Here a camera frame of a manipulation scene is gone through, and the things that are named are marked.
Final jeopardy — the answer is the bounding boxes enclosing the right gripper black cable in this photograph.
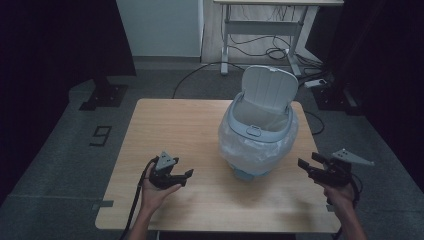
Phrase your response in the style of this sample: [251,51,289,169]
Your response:
[333,173,364,240]

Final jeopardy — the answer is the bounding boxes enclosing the white lidded trash can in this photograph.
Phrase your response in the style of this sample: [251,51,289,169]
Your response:
[218,65,300,182]

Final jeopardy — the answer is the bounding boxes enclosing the white metal-frame desk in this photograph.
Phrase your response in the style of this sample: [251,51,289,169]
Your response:
[213,0,345,77]

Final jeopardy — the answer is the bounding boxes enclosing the white power strip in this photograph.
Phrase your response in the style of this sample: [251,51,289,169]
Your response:
[303,78,330,90]

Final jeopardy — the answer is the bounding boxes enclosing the translucent plastic trash bag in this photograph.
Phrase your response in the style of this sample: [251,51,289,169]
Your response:
[218,99,300,177]

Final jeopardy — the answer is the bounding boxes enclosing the person's right hand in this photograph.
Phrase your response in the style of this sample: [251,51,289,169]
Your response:
[314,180,356,210]

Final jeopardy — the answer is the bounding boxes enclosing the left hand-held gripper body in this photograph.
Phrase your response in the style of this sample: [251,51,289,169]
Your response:
[148,151,188,190]

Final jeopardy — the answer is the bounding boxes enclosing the looped black floor cable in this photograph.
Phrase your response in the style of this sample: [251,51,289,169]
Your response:
[303,110,326,136]

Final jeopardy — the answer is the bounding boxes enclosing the black stand base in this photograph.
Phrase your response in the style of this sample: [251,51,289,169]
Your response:
[311,79,364,116]
[78,75,129,112]

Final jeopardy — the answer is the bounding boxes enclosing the long black floor cable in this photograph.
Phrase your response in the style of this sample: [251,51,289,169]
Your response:
[171,61,247,100]

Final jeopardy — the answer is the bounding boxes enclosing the tangled cables under desk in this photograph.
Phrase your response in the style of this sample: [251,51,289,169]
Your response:
[229,6,324,69]

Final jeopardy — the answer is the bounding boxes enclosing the dark curtain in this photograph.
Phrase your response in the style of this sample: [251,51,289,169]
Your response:
[0,0,137,204]
[324,0,424,188]

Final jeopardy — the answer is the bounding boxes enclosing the grey floor tape strip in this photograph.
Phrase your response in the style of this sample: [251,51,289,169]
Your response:
[91,199,115,211]

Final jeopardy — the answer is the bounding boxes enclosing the person's left hand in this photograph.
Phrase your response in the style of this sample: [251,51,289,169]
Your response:
[140,162,183,215]

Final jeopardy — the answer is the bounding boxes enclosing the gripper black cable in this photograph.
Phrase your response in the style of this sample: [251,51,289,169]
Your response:
[333,173,364,240]
[119,155,158,240]

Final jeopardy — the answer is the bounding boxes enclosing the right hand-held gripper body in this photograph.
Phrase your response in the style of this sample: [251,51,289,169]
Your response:
[313,148,375,188]

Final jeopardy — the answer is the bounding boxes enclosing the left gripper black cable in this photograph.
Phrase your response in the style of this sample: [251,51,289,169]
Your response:
[119,155,158,240]

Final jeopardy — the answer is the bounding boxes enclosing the black floor tape marker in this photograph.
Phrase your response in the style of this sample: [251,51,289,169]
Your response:
[88,125,113,147]

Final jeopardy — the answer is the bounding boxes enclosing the white cabinet panel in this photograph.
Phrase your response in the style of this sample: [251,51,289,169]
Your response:
[115,0,205,59]

